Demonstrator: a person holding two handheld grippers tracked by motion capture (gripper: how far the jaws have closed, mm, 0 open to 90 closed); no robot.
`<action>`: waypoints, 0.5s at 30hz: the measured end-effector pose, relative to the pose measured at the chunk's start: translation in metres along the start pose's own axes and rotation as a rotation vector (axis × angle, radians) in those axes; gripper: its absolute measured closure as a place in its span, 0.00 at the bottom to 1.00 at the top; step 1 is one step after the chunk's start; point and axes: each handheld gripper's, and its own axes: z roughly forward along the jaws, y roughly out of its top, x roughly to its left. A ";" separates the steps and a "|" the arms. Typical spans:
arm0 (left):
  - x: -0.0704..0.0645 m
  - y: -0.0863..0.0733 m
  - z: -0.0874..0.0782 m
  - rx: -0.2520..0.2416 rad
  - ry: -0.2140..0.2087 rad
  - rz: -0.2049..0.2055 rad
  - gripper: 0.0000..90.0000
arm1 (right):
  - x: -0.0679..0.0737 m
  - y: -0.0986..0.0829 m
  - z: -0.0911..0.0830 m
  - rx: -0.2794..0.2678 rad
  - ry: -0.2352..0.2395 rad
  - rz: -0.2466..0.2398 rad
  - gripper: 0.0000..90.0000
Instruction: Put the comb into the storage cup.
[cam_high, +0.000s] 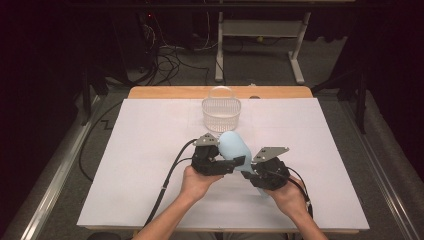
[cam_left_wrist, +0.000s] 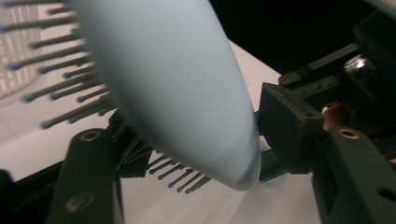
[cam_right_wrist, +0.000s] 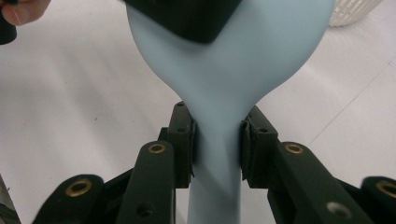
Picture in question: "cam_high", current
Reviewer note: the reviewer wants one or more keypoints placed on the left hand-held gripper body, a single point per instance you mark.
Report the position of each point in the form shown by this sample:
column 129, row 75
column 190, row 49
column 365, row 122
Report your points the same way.
column 206, row 140

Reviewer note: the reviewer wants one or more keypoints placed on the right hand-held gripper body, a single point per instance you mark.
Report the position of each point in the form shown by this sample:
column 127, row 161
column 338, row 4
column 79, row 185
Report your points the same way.
column 271, row 173

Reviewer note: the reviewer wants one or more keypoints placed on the clear plastic mesh basket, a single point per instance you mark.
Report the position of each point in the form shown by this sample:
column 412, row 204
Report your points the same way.
column 221, row 115

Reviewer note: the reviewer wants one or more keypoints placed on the person's right hand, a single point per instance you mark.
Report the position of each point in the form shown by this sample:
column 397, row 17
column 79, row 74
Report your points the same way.
column 290, row 200

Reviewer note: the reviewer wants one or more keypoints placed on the person's left hand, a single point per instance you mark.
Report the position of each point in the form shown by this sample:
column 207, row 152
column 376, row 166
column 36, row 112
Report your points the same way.
column 195, row 186

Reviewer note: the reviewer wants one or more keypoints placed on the wooden table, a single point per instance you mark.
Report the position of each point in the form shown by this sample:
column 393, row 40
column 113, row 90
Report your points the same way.
column 166, row 92

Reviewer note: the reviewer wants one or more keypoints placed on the white sheet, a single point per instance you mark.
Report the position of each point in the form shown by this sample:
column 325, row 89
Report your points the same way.
column 133, row 166

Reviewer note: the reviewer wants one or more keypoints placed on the black stand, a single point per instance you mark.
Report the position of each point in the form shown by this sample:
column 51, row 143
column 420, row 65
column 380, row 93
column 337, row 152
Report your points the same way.
column 358, row 100
column 93, row 83

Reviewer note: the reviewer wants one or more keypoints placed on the aluminium rail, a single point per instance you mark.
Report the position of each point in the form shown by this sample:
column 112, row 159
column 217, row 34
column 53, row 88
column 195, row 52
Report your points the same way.
column 383, row 173
column 50, row 186

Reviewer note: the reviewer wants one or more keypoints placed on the white metal desk frame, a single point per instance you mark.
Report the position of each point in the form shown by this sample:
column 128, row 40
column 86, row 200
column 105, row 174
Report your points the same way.
column 260, row 28

